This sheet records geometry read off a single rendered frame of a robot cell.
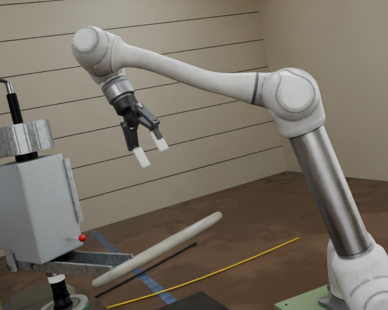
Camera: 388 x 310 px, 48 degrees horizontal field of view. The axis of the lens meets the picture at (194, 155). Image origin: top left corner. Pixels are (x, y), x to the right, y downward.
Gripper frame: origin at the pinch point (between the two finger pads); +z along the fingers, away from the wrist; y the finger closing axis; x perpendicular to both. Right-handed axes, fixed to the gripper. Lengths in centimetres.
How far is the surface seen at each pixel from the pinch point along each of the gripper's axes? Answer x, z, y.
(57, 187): 8, -16, 66
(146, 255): 16.1, 25.2, 3.2
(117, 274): 23.1, 25.8, 11.1
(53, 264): 21, 11, 73
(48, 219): 16, -6, 68
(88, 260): 9, 17, 70
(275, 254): -216, 94, 232
